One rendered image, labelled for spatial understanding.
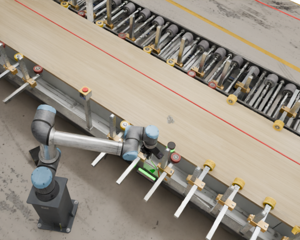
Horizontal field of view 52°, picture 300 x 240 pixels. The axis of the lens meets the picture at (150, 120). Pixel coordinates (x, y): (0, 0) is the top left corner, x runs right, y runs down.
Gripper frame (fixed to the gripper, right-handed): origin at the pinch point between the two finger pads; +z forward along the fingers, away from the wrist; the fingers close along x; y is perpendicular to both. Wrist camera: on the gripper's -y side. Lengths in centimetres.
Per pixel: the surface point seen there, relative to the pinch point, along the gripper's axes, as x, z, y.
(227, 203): -7, 4, -63
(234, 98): -97, 3, -24
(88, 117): -7, 12, 65
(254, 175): -43, 11, -70
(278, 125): -95, 3, -68
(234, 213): -20, 39, -74
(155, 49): -115, 15, 71
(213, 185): -28, 32, -48
